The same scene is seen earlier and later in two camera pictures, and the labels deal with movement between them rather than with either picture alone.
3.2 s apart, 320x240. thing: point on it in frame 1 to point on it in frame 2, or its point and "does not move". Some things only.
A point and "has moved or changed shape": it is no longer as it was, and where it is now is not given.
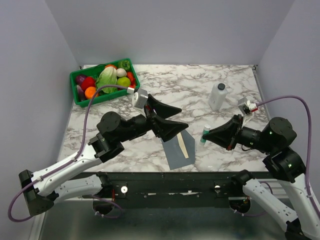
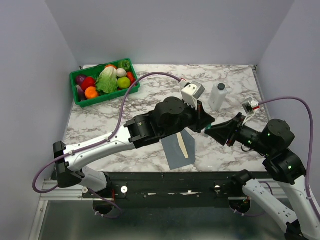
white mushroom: (121, 72) does not move
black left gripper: (161, 128) to (201, 119)
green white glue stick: (206, 130) has moved or changed shape
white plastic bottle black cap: (218, 94) does not move
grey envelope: (175, 155) does not move
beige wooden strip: (182, 145) does not move
